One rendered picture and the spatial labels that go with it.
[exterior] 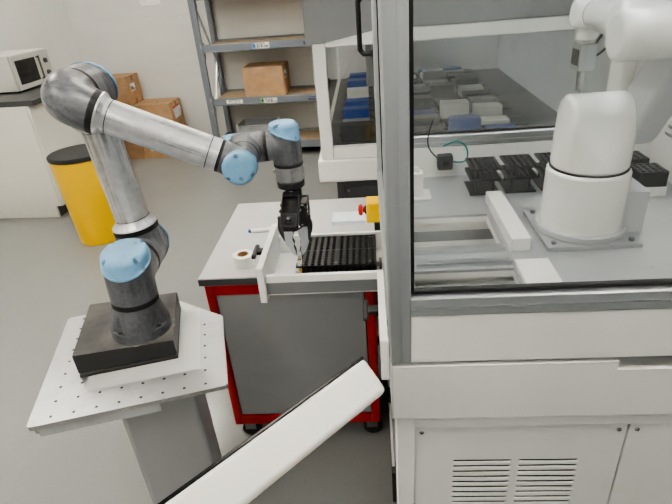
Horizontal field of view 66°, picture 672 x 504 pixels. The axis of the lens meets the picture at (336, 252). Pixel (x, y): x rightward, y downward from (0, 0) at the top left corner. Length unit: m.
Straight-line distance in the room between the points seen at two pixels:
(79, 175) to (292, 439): 3.44
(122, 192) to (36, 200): 3.50
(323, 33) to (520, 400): 1.52
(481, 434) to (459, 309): 0.33
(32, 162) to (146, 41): 2.02
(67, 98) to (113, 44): 5.05
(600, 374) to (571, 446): 0.21
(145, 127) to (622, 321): 1.01
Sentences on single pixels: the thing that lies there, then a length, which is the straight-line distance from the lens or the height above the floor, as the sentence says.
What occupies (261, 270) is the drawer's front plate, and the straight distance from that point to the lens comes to 1.39.
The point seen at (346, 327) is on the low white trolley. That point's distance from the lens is 1.79.
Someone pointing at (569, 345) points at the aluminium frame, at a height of 0.97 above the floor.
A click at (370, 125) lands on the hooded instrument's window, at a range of 2.21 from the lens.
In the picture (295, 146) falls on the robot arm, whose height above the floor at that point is 1.23.
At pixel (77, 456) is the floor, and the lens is 2.43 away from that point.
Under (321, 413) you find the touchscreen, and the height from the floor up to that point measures 1.18.
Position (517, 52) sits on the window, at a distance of 0.82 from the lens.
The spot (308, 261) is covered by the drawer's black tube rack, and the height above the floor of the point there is 0.90.
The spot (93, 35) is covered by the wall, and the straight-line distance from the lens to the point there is 6.37.
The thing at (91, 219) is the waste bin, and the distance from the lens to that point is 4.01.
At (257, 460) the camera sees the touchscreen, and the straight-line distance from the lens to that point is 0.56.
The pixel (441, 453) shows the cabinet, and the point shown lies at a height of 0.68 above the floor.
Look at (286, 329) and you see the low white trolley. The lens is 1.81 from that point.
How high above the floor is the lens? 1.60
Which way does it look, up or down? 28 degrees down
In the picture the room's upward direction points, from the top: 5 degrees counter-clockwise
